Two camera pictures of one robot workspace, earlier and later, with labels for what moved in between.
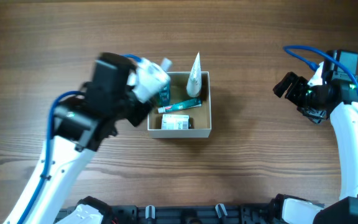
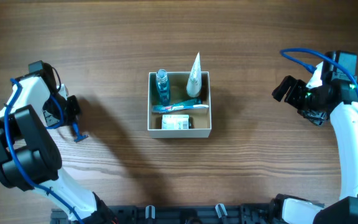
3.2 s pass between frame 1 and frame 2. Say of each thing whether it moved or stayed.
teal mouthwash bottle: stayed
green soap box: stayed
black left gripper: moved
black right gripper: stayed
